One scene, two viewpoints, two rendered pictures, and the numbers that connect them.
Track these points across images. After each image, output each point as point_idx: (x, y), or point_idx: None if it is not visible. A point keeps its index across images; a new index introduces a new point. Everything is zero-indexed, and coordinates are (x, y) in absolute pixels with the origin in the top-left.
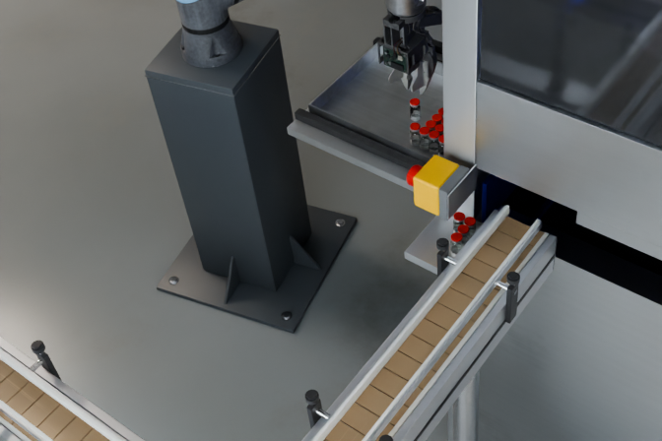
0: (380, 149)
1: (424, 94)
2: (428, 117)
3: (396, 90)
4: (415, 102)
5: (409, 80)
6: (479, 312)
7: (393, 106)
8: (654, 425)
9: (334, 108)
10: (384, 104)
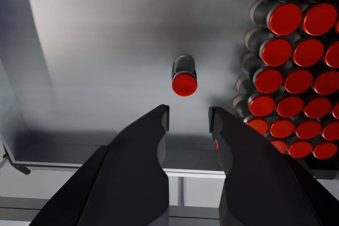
0: (183, 172)
1: None
2: (206, 52)
3: (90, 5)
4: (188, 89)
5: (167, 124)
6: None
7: (124, 59)
8: None
9: (43, 114)
10: (105, 63)
